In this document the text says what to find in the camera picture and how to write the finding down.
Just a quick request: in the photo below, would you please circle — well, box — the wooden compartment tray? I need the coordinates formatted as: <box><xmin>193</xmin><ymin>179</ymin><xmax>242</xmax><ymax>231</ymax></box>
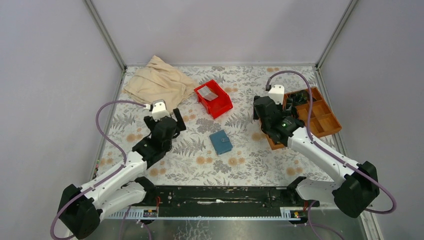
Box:
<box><xmin>282</xmin><ymin>87</ymin><xmax>342</xmax><ymax>138</ymax></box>

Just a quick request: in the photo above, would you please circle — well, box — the blue card holder wallet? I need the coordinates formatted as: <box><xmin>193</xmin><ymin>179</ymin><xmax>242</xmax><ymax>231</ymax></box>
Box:
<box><xmin>209</xmin><ymin>129</ymin><xmax>233</xmax><ymax>156</ymax></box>

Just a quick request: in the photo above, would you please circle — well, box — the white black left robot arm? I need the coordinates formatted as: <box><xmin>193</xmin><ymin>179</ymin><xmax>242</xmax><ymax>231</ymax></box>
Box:
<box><xmin>55</xmin><ymin>108</ymin><xmax>186</xmax><ymax>240</ymax></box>

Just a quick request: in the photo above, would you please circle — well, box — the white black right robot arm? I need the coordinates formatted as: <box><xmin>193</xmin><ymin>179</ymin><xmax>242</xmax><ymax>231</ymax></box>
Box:
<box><xmin>253</xmin><ymin>96</ymin><xmax>380</xmax><ymax>218</ymax></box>

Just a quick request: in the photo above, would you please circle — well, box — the stack of credit cards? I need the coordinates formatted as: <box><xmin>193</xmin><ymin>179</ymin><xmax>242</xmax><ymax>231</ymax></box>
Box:
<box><xmin>198</xmin><ymin>85</ymin><xmax>218</xmax><ymax>101</ymax></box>

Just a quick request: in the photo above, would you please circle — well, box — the beige crumpled cloth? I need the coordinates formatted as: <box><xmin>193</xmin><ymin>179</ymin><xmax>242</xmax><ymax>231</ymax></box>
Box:
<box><xmin>124</xmin><ymin>55</ymin><xmax>199</xmax><ymax>113</ymax></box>

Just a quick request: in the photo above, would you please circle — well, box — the black coiled cable bundle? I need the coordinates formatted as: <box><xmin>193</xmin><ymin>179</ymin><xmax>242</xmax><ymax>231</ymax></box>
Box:
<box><xmin>288</xmin><ymin>91</ymin><xmax>312</xmax><ymax>107</ymax></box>

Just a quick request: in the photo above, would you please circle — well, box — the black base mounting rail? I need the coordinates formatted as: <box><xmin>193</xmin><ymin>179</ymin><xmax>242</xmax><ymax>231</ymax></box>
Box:
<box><xmin>124</xmin><ymin>185</ymin><xmax>321</xmax><ymax>218</ymax></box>

